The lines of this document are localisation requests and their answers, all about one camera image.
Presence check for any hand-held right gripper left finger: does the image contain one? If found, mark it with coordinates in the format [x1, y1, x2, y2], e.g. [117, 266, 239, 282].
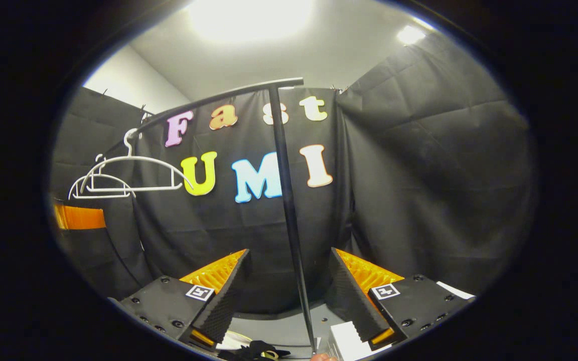
[108, 249, 251, 352]

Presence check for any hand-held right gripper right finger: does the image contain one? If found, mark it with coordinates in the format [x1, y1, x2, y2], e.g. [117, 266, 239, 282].
[330, 248, 475, 351]

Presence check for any black knit garment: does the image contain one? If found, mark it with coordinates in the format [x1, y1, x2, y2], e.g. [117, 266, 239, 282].
[218, 340, 292, 361]

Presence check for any white plastic clothes hanger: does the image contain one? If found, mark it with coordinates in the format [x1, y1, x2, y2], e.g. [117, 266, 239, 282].
[68, 154, 137, 200]
[79, 129, 195, 194]

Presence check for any black metal clothes rack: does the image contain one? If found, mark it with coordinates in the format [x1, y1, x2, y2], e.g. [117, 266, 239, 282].
[101, 77, 318, 355]

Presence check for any white box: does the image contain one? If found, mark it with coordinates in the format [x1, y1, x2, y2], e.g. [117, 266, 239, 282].
[329, 321, 393, 360]

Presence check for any black backdrop cloth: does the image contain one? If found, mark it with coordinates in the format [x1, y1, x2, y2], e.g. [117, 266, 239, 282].
[51, 30, 538, 317]

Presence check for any ceiling light panel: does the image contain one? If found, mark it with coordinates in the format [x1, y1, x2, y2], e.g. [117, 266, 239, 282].
[189, 0, 315, 44]
[397, 25, 426, 46]

